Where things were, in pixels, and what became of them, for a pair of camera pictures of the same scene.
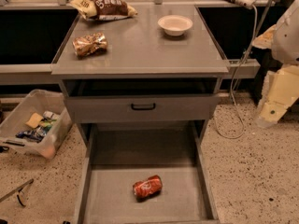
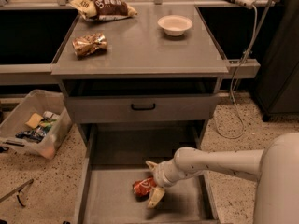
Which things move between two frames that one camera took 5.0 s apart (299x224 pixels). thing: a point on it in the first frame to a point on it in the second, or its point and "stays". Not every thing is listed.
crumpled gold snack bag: [90, 44] stays
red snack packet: [148, 188] stays
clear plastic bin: [36, 121] stays
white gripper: [287, 39] to [161, 175]
